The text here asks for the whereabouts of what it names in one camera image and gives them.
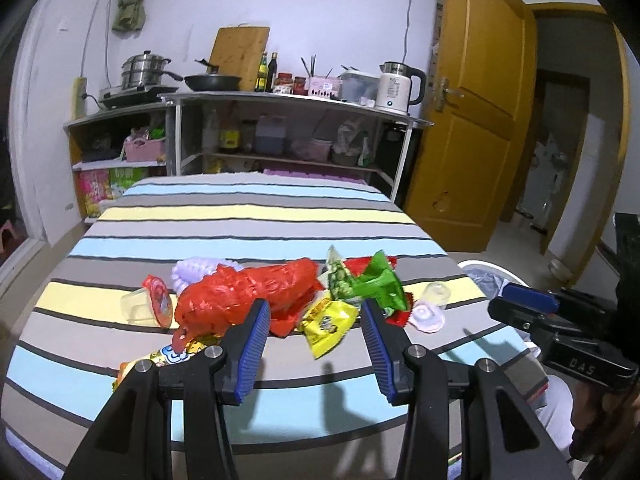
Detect white appliance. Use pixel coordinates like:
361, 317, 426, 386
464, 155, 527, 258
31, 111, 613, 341
520, 130, 571, 233

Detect pink printed box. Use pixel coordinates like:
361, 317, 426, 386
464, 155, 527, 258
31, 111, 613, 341
75, 169, 111, 217

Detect pink plastic basket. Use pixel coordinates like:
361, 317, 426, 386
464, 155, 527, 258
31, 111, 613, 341
123, 139, 166, 163

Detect clear empty jelly cup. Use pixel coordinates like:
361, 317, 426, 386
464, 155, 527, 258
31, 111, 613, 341
409, 301, 445, 333

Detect pink chopstick holder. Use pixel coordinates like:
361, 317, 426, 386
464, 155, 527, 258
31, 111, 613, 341
306, 76, 342, 100

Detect white plastic bags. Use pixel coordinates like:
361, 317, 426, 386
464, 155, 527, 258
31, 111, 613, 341
332, 122, 371, 167

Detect white electric kettle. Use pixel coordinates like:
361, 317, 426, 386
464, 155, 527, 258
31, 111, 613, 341
375, 61, 427, 113

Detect clear jelly cup red lid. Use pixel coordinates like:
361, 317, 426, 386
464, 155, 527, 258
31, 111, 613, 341
120, 275, 176, 328

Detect light grey cloth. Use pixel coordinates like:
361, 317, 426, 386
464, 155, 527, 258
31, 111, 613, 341
520, 340, 576, 456

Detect metal door handle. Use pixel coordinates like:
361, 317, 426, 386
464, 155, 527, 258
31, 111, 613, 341
432, 77, 463, 112

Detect green white pea snack packet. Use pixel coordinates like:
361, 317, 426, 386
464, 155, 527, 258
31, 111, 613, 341
325, 246, 363, 306

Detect pink plastic bag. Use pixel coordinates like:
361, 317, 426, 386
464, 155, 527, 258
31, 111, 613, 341
290, 137, 333, 163

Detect bundle of chopsticks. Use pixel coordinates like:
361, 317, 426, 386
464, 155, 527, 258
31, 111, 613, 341
300, 55, 333, 79

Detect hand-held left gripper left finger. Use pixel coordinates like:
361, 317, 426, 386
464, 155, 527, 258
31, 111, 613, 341
62, 299, 273, 480

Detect grey metal kitchen rack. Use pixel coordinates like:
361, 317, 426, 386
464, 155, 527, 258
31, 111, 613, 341
159, 91, 433, 206

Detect clear plastic bottle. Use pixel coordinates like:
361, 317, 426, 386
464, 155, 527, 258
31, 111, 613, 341
202, 108, 221, 153

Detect small clear plastic cup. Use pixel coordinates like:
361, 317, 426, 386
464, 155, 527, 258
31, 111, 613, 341
422, 281, 451, 311

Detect pink plastic stool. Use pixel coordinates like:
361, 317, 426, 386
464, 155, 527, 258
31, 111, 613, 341
0, 220, 23, 256

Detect stainless steel steamer pot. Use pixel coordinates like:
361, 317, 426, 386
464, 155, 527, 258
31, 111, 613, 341
121, 50, 183, 91

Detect yellow label bottle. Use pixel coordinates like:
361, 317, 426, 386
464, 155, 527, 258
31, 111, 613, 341
219, 115, 241, 155

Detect dark pot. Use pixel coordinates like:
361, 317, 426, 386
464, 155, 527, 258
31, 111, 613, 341
80, 135, 123, 161

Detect white bowl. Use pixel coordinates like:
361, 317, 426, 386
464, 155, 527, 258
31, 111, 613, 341
547, 259, 575, 281

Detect wooden shelf unit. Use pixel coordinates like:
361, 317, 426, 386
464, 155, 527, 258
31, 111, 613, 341
63, 105, 171, 221

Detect white bin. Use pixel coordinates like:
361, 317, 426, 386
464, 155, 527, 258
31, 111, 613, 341
457, 259, 531, 343

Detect black frying pan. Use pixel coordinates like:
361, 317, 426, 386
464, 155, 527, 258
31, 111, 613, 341
184, 59, 244, 93

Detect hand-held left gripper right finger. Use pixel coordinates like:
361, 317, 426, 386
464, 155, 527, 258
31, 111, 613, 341
361, 299, 576, 480

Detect yellow door frame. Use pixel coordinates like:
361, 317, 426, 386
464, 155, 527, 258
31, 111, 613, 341
500, 2, 635, 281

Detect blue grey plastic jug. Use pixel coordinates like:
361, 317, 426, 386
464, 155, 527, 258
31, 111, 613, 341
255, 115, 287, 156

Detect black induction cooker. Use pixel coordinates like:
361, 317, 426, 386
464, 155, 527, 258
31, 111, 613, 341
98, 85, 180, 110

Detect clear plastic storage container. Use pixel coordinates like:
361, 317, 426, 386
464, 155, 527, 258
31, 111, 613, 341
339, 70, 381, 103

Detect red plastic bag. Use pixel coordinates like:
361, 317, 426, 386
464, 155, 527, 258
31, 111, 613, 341
172, 258, 326, 356

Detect grey wall cable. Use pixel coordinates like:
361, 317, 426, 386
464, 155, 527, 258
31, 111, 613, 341
402, 0, 416, 63

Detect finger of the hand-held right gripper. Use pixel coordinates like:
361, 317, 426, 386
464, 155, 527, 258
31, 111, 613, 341
501, 282, 621, 328
487, 297, 583, 356

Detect purple foam mat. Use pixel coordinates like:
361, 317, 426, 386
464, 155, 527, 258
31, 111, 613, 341
262, 167, 381, 191

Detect yellow wooden door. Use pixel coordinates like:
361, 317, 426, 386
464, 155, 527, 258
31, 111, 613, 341
402, 0, 538, 253

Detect grey bin liner bag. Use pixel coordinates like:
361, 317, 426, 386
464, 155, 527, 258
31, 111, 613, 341
465, 267, 521, 333

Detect colourful yellow snack packet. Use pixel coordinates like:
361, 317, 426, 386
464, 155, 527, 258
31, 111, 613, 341
111, 332, 221, 393

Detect person's right hand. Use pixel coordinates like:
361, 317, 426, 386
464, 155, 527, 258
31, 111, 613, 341
574, 385, 620, 435

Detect wooden cutting board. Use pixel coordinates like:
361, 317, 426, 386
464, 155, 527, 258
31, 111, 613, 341
206, 25, 271, 92

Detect green printed box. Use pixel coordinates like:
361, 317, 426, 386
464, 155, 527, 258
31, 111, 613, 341
109, 166, 149, 198

